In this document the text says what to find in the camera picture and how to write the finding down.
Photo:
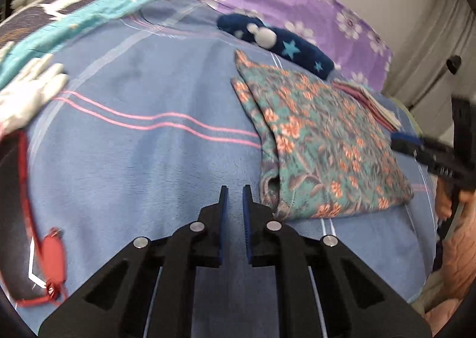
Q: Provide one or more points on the person's right forearm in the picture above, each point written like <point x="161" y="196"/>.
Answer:
<point x="461" y="260"/>

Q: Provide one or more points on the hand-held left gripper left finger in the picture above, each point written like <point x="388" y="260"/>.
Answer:
<point x="223" y="226"/>

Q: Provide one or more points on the folded beige cloth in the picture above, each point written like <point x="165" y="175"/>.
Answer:
<point x="390" y="120"/>

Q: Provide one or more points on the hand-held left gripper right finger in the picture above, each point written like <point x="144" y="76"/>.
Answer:
<point x="247" y="226"/>

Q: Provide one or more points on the teal floral shirt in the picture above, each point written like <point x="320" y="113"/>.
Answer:
<point x="316" y="137"/>

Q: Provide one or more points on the folded pink cloth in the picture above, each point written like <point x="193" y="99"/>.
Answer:
<point x="351" y="89"/>

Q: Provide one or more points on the cream pleated curtain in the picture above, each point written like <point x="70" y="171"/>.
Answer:
<point x="420" y="44"/>

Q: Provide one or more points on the person's right hand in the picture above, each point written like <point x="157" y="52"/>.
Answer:
<point x="442" y="200"/>

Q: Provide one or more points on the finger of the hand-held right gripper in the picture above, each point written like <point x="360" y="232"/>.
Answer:
<point x="409" y="144"/>

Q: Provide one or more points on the blue plaid bed sheet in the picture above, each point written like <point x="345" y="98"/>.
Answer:
<point x="148" y="174"/>

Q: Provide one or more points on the dark cloth red trim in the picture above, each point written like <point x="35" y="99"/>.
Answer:
<point x="15" y="219"/>

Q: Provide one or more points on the green cloth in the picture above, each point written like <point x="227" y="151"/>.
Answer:
<point x="411" y="114"/>

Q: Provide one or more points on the white glove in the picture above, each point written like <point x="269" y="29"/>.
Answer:
<point x="33" y="88"/>

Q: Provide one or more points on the deer print teal quilt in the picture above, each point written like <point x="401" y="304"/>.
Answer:
<point x="55" y="3"/>

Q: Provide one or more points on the navy star fleece garment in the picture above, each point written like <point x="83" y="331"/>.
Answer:
<point x="297" y="53"/>

